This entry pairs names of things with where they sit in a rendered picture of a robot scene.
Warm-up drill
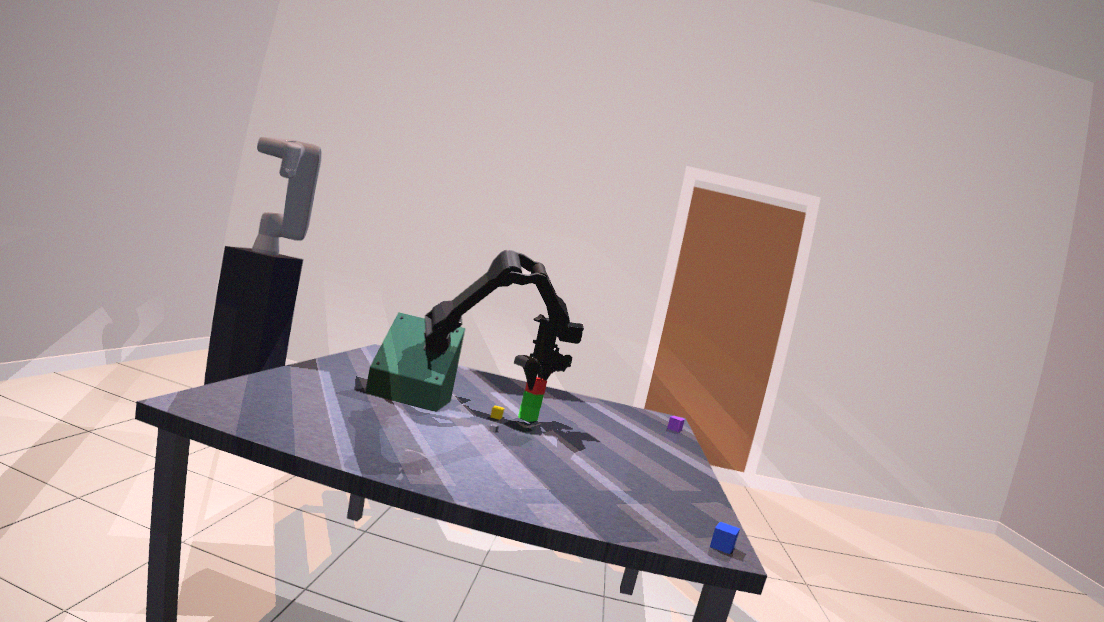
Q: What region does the red block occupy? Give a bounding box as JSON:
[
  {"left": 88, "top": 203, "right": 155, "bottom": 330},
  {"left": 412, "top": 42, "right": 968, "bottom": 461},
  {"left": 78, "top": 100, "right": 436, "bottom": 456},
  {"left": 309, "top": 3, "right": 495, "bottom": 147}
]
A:
[{"left": 526, "top": 378, "right": 546, "bottom": 396}]

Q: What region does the blue block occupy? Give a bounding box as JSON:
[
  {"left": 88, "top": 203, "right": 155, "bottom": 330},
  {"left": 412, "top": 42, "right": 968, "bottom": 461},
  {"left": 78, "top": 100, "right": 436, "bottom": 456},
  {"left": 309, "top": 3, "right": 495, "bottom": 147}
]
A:
[{"left": 710, "top": 521, "right": 740, "bottom": 554}]

